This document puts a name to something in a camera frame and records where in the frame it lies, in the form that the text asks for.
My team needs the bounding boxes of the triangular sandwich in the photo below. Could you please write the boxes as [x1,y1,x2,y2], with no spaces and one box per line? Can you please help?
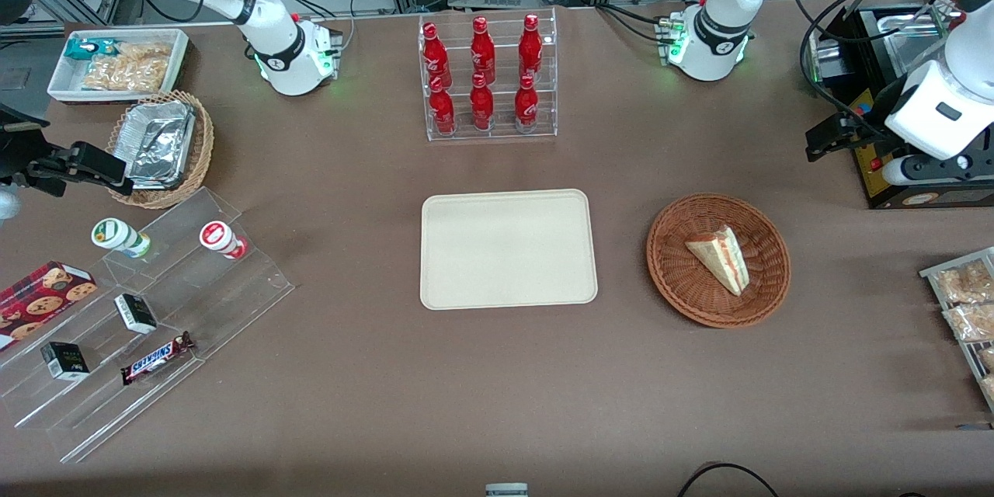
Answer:
[684,224,752,297]

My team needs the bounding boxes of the small black carton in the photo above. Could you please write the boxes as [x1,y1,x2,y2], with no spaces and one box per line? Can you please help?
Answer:
[113,293,158,335]
[40,341,91,382]

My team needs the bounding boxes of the red cola bottle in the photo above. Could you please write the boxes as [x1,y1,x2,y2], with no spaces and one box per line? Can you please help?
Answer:
[469,73,495,132]
[427,77,457,135]
[514,75,540,134]
[518,13,544,80]
[421,22,454,88]
[470,16,497,84]

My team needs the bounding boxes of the clear acrylic step display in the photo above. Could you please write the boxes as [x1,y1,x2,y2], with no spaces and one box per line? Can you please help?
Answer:
[0,186,297,465]

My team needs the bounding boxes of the teal snack packet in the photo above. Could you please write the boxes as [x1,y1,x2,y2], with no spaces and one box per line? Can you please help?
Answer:
[64,36,119,62]

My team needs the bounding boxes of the round brown wicker basket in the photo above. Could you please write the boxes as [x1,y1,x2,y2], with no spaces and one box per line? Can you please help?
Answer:
[646,193,793,329]

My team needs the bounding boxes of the clear acrylic bottle rack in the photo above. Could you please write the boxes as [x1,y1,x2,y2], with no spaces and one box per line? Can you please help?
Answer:
[418,6,559,143]

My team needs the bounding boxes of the grey wire display tray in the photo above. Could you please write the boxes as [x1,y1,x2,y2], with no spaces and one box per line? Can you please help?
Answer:
[919,246,994,415]

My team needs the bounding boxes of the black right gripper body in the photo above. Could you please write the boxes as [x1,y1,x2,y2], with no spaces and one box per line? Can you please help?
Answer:
[0,104,76,198]

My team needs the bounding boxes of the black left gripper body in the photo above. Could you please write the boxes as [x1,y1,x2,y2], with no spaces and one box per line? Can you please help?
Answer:
[842,112,906,154]

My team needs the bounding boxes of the black floor cable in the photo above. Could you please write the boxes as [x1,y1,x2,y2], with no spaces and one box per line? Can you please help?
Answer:
[675,463,782,497]

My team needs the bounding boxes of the clear bag of crackers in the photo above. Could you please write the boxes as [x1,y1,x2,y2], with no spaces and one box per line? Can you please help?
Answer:
[81,42,173,93]

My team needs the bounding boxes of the stacked foil containers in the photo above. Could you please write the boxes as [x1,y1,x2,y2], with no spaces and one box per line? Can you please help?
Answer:
[123,99,196,190]

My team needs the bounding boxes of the green lid yogurt cup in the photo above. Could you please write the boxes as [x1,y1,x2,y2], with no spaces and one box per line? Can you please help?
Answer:
[91,217,152,259]

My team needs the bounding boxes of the red lid yogurt cup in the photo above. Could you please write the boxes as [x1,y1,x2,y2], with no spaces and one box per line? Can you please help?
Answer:
[199,221,250,261]

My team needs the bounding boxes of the white rectangular bin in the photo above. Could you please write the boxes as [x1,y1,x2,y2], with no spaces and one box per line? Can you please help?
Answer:
[47,28,190,105]

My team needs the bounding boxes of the snickers chocolate bar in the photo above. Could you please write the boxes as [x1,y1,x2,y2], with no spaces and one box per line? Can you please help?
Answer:
[120,331,196,387]

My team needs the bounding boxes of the black food warmer appliance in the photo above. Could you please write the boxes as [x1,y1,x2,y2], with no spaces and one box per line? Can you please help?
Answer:
[806,0,994,210]

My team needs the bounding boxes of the steel warmer pan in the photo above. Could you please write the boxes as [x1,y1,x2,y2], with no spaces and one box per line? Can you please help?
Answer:
[874,9,952,78]

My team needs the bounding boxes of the red cookie box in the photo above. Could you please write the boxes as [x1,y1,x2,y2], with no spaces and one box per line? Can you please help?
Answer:
[0,261,99,353]

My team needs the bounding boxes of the oval tan wicker basket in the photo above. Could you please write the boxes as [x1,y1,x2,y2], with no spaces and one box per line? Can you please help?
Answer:
[106,89,216,210]

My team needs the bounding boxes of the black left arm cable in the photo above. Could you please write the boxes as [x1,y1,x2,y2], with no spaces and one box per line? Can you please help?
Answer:
[791,0,960,142]

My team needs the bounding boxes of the beige plastic tray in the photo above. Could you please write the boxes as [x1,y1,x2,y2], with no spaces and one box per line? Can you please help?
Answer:
[419,188,600,311]

